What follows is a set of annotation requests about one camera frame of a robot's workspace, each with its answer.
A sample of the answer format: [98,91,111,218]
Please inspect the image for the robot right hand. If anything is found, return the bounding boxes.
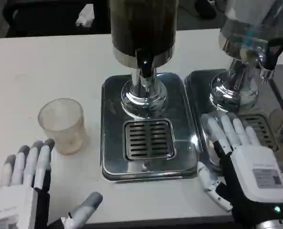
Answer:
[197,113,283,229]

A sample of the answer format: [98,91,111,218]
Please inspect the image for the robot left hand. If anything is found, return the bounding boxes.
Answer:
[0,138,103,229]

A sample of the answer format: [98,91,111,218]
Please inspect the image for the slotted steel tray grid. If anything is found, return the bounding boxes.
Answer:
[236,114,280,152]
[123,119,176,161]

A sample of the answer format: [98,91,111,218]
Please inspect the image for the steel drip tray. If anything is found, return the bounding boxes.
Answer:
[184,68,283,173]
[101,73,200,183]

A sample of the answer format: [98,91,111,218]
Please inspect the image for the clear ribbed glass cup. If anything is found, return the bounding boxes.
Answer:
[38,98,89,156]

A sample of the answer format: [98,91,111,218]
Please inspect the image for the black tap lever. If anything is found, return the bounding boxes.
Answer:
[266,37,283,71]
[135,48,155,78]

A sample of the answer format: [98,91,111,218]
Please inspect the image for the clear drink dispenser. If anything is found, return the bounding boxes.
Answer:
[209,0,283,113]

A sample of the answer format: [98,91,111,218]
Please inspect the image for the dark drink dispenser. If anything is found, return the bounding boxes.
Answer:
[109,0,177,120]

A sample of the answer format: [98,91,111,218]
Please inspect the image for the white crumpled cloth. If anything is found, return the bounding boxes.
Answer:
[75,5,96,27]

